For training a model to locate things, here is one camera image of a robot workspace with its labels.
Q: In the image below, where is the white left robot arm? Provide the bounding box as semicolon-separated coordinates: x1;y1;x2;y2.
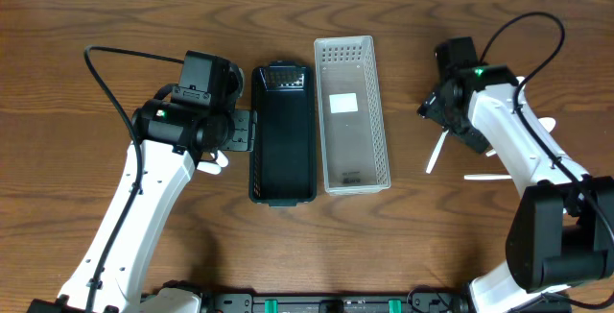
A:
28;99;257;312

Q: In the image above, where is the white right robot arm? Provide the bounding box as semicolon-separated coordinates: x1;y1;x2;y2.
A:
418;63;613;312

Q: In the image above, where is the black perforated plastic basket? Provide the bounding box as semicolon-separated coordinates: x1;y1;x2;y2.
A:
248;60;317;207

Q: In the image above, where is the clear perforated plastic basket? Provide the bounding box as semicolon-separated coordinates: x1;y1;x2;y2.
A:
314;36;391;195

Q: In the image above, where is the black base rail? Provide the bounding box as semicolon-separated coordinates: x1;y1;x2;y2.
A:
138;280;477;313

